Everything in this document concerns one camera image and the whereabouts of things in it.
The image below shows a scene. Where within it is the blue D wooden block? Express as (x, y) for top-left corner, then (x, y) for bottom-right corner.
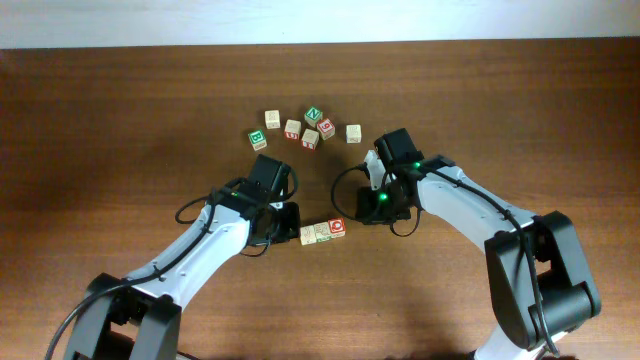
(299, 225), (317, 246)

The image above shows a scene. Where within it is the green-sided wooden block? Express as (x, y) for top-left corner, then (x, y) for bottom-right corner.
(313, 221), (332, 242)

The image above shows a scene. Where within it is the red Q wooden block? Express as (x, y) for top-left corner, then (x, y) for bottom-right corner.
(328, 218), (346, 238)

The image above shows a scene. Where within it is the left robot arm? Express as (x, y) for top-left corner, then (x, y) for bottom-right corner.
(45, 155), (300, 359)

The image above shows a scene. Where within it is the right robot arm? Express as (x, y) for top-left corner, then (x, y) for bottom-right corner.
(356, 128), (602, 359)

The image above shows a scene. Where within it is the plain right wooden block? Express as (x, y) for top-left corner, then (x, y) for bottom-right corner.
(346, 124), (362, 144)

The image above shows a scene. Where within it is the green B wooden block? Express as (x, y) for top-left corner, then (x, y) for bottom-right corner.
(248, 130), (267, 151)

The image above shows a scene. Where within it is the red-striped centre wooden block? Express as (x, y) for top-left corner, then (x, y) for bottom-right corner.
(301, 129), (320, 150)

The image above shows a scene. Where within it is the red-sided wooden block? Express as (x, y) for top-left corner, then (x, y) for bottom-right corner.
(284, 119), (302, 140)

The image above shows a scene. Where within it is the red 9 wooden block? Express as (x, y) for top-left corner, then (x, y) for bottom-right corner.
(316, 118), (336, 140)

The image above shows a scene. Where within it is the plain top-left wooden block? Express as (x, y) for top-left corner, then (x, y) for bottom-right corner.
(265, 110), (281, 129)

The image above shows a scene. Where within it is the green N wooden block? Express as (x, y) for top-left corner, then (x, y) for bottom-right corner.
(304, 106), (323, 128)

